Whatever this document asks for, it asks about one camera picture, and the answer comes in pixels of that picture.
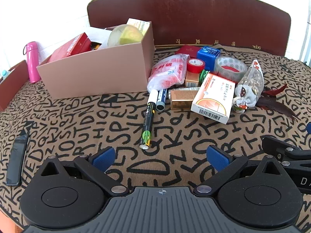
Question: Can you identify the brown letter-printed blanket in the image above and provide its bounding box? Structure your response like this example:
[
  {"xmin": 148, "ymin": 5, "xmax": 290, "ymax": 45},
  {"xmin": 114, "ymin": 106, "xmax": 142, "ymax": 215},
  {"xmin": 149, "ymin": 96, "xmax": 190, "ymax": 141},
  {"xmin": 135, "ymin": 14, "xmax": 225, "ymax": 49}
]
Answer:
[{"xmin": 0, "ymin": 44, "xmax": 311, "ymax": 233}]

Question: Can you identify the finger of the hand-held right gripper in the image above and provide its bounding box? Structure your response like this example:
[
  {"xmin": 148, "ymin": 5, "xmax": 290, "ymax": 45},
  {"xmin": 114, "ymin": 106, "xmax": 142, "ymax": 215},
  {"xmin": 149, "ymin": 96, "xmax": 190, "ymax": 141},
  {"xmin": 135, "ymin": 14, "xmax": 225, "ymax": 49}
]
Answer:
[{"xmin": 262, "ymin": 123, "xmax": 311, "ymax": 171}]

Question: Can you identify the dark red wooden headboard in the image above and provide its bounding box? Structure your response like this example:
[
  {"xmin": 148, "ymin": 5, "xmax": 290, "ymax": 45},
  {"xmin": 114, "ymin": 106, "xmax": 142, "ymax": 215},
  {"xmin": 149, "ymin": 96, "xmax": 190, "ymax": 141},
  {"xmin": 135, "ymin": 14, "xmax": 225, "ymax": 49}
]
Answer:
[{"xmin": 87, "ymin": 0, "xmax": 292, "ymax": 57}]

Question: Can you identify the clear packing tape roll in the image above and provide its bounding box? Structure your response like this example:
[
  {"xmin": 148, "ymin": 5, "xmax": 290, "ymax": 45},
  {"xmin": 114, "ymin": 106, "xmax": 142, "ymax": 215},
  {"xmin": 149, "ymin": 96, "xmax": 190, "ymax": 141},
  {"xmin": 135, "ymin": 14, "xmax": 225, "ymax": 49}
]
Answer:
[{"xmin": 214, "ymin": 56, "xmax": 248, "ymax": 82}]

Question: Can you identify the long gold box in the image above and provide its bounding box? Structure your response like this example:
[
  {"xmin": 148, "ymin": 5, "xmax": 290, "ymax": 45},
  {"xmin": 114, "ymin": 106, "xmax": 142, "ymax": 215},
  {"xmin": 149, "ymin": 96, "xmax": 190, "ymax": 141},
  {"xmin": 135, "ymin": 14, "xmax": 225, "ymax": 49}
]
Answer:
[{"xmin": 170, "ymin": 89, "xmax": 200, "ymax": 110}]

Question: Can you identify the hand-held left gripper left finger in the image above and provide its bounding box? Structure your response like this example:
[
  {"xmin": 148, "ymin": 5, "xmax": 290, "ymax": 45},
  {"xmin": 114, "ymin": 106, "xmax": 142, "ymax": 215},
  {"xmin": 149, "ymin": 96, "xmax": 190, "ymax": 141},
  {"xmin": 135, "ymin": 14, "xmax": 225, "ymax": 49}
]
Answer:
[{"xmin": 39, "ymin": 147, "xmax": 130, "ymax": 197}]

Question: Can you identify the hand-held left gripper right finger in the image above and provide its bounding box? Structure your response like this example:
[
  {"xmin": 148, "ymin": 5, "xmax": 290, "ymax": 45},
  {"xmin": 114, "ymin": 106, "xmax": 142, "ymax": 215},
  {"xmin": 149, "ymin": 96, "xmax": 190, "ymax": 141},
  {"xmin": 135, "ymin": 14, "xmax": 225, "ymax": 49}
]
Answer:
[{"xmin": 193, "ymin": 145, "xmax": 283, "ymax": 197}]

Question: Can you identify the pink cardboard box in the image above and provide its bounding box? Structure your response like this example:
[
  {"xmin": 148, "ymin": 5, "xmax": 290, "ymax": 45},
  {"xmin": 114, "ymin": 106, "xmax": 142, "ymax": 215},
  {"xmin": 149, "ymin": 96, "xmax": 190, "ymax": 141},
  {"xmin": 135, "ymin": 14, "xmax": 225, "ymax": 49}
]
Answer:
[{"xmin": 36, "ymin": 21, "xmax": 155, "ymax": 100}]

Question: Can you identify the red tape roll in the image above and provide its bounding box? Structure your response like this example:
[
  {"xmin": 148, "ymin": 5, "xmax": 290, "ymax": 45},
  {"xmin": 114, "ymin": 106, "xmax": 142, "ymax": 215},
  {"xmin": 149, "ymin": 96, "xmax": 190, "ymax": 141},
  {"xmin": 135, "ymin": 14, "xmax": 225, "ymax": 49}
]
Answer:
[{"xmin": 187, "ymin": 58, "xmax": 206, "ymax": 74}]

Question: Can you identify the clear snack bag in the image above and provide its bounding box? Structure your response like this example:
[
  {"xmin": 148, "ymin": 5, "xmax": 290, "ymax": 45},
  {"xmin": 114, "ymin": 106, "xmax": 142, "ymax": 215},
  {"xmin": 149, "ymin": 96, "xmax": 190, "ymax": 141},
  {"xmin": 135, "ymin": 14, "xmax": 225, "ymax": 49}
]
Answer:
[{"xmin": 233, "ymin": 59, "xmax": 264, "ymax": 113}]

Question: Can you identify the pink water bottle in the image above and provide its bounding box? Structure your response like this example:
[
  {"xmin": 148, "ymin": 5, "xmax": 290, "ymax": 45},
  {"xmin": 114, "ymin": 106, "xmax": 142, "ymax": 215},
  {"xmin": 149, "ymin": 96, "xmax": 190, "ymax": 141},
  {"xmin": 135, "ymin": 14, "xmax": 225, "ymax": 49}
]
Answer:
[{"xmin": 23, "ymin": 41, "xmax": 42, "ymax": 83}]

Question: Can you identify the blue-white marker pen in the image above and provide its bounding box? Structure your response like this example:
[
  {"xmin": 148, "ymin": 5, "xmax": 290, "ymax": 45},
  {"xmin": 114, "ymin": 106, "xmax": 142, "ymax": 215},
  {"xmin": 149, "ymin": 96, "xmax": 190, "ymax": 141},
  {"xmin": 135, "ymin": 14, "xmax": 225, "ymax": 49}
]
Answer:
[{"xmin": 156, "ymin": 88, "xmax": 168, "ymax": 112}]

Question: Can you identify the blue square box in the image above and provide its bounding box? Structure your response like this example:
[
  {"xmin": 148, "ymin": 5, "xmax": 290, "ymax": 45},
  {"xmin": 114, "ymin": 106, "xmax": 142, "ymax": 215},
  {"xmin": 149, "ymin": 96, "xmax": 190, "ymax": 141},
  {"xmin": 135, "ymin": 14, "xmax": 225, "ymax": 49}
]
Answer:
[{"xmin": 197, "ymin": 46, "xmax": 221, "ymax": 66}]

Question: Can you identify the red-printed plastic bag pack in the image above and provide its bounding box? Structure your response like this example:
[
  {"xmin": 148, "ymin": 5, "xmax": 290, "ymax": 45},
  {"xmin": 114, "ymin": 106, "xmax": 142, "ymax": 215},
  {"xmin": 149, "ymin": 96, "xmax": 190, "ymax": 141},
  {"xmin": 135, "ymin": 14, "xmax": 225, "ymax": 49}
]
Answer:
[{"xmin": 147, "ymin": 53, "xmax": 190, "ymax": 94}]

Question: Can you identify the black marker white cap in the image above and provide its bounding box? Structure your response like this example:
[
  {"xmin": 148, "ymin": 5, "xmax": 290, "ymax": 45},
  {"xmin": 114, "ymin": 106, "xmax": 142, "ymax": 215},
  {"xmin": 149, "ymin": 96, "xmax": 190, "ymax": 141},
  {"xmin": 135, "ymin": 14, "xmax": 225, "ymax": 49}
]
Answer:
[{"xmin": 139, "ymin": 89, "xmax": 159, "ymax": 150}]

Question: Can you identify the small gold box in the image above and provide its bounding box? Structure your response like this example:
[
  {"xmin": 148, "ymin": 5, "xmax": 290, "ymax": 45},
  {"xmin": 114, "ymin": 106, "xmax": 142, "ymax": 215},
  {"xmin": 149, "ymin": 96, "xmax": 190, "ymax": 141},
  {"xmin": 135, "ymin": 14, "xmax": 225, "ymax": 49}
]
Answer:
[{"xmin": 185, "ymin": 72, "xmax": 203, "ymax": 88}]

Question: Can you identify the white orange medicine box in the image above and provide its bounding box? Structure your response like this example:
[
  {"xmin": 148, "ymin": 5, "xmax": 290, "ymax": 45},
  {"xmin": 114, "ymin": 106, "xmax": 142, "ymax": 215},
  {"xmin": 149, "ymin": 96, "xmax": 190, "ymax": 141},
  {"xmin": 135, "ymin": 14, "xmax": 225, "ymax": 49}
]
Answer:
[{"xmin": 191, "ymin": 72, "xmax": 237, "ymax": 125}]

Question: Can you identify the round yellow-green fruit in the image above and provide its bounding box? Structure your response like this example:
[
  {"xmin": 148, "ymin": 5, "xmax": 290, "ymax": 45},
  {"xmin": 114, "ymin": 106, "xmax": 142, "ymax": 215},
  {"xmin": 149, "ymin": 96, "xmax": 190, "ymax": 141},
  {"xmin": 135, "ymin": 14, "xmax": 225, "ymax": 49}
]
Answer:
[{"xmin": 107, "ymin": 24, "xmax": 144, "ymax": 47}]

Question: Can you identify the dark red gift box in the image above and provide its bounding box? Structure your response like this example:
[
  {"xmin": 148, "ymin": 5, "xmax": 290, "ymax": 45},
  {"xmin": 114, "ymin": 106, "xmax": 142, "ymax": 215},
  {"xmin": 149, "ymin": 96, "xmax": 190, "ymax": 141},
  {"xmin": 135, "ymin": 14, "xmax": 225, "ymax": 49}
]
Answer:
[{"xmin": 175, "ymin": 44, "xmax": 199, "ymax": 59}]

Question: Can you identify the red flat box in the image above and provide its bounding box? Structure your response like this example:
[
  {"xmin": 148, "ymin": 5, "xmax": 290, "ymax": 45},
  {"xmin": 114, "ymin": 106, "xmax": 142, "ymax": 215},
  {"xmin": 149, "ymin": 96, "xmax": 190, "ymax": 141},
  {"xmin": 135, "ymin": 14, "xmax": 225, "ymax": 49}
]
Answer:
[{"xmin": 46, "ymin": 32, "xmax": 92, "ymax": 63}]

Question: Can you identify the pink cardboard box lid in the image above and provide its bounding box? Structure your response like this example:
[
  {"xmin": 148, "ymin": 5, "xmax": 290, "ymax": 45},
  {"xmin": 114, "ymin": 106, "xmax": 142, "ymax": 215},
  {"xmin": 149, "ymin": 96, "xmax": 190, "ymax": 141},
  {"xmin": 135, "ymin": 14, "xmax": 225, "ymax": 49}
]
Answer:
[{"xmin": 0, "ymin": 60, "xmax": 29, "ymax": 112}]

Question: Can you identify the white folded paper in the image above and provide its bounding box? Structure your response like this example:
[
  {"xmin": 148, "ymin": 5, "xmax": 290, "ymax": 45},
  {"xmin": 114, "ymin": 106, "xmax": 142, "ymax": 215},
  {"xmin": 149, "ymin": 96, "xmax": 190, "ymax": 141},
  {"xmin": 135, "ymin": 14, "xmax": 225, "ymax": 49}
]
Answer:
[{"xmin": 85, "ymin": 27, "xmax": 113, "ymax": 49}]

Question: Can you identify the black smartphone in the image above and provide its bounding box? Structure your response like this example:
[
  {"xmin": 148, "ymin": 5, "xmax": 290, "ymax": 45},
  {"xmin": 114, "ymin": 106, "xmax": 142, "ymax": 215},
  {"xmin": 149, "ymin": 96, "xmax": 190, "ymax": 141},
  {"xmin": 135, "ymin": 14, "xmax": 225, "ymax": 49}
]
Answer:
[{"xmin": 6, "ymin": 129, "xmax": 31, "ymax": 187}]

